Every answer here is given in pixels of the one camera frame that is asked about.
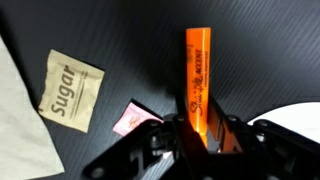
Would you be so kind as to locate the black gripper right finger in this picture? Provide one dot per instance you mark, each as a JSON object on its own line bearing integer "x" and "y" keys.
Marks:
{"x": 266, "y": 150}

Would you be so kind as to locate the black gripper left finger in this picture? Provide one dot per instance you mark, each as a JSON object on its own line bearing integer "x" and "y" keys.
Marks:
{"x": 143, "y": 150}

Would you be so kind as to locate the pink sweetener packet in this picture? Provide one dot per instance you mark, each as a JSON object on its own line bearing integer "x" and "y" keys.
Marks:
{"x": 133, "y": 118}

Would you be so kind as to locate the white round plate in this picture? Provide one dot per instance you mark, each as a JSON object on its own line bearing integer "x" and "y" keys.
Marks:
{"x": 293, "y": 118}

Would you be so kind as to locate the tan sugar packet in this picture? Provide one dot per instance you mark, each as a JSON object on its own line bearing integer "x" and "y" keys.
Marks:
{"x": 71, "y": 90}

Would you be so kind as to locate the orange highlighter marker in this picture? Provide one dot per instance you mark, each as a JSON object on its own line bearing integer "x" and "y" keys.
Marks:
{"x": 198, "y": 73}

